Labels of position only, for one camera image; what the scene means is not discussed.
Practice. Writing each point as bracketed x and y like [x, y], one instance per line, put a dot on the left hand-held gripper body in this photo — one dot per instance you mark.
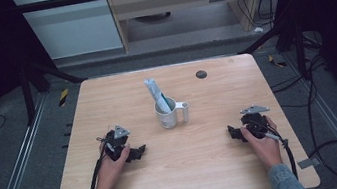
[115, 144]

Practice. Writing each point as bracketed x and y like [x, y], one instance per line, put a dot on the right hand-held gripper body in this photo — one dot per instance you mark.
[255, 125]

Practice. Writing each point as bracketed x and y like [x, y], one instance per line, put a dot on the white cup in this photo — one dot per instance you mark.
[168, 116]

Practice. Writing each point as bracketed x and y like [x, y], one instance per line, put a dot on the white and teal toothpaste tube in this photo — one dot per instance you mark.
[157, 94]

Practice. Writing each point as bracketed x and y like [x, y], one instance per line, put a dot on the person's right hand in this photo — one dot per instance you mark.
[264, 151]

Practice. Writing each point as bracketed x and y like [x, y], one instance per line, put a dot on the person's left hand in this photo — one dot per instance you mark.
[109, 172]

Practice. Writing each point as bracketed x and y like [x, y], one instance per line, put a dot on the dark round table grommet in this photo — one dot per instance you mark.
[201, 74]

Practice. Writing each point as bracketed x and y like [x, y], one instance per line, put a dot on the yellow and black floor tape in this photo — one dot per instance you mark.
[277, 62]
[63, 97]

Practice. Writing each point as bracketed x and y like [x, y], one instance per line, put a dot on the small white plug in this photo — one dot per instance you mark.
[258, 29]

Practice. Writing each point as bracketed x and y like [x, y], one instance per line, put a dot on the white cabinet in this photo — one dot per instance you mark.
[74, 31]

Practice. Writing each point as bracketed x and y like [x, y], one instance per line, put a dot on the light wooden desk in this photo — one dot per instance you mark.
[176, 0]

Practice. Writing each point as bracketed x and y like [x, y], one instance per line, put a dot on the grey metal table bracket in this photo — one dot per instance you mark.
[309, 163]

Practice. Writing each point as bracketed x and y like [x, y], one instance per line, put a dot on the black frame leg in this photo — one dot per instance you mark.
[282, 35]
[39, 75]

